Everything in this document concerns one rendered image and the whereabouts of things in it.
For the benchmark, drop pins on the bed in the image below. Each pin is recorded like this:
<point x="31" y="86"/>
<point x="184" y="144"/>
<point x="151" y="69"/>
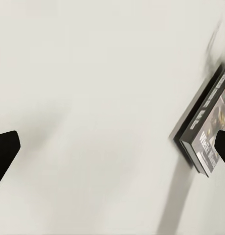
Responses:
<point x="100" y="92"/>

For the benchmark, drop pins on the hardback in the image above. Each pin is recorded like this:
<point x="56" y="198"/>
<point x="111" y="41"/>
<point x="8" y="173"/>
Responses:
<point x="199" y="137"/>

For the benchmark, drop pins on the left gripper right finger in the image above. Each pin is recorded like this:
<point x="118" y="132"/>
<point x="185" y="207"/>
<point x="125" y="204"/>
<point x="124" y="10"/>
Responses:
<point x="220" y="144"/>

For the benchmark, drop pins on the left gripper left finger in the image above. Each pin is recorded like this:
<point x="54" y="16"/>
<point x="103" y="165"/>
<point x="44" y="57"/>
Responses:
<point x="9" y="147"/>

